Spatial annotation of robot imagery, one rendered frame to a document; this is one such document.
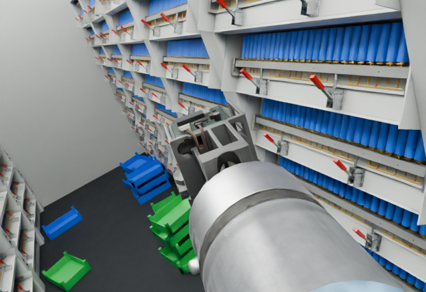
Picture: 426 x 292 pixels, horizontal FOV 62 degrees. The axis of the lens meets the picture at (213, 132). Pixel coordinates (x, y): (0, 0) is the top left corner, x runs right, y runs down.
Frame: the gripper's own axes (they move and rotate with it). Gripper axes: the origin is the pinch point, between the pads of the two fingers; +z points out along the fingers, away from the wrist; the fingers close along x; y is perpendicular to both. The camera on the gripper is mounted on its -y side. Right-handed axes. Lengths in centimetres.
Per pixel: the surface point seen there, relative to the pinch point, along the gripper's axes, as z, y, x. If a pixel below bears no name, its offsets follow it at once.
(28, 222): 235, -114, 137
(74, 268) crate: 179, -134, 100
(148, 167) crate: 249, -114, 33
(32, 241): 215, -122, 133
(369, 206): 22, -41, -35
